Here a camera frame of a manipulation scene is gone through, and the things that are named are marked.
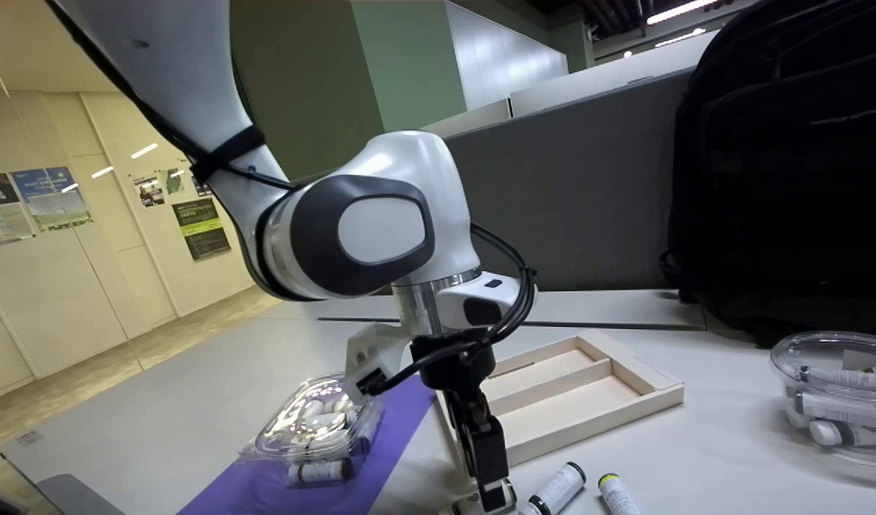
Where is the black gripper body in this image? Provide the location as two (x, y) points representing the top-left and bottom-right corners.
(410, 328), (500, 405)

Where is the light wooden divided tray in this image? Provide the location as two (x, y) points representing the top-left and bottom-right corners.
(436, 332), (686, 479)

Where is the white bottle with yellow cap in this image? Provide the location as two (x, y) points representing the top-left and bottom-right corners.
(594, 469), (640, 515)

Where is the small white bottle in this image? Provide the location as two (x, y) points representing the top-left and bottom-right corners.
(294, 432), (355, 462)
(805, 416), (855, 452)
(793, 388), (876, 434)
(284, 458), (355, 489)
(796, 363), (876, 394)

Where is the purple mat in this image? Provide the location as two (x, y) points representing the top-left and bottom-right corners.
(174, 375), (440, 515)

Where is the clear plastic bag of batteries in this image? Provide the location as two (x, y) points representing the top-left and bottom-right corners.
(251, 368), (385, 472)

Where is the green pillar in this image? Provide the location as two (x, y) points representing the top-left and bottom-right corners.
(225, 0), (468, 186)

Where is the clear round plastic bowl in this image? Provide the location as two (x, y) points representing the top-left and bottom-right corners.
(768, 328), (876, 482)

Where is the black backpack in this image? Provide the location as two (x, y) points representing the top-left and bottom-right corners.
(665, 0), (876, 349)

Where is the ceiling light tube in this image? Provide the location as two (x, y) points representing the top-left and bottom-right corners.
(645, 0), (725, 27)

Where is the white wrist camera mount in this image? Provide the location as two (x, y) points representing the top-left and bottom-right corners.
(343, 321), (416, 396)

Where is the gray partition wall panel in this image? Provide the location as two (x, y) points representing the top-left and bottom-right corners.
(446, 89), (696, 295)

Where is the dark green wall poster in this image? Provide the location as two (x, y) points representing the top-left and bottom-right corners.
(168, 193), (234, 263)

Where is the blue and green wall poster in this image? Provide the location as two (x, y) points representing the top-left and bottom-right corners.
(8, 163), (95, 235)

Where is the gray and white wall poster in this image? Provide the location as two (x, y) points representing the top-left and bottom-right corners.
(0, 170), (38, 249)

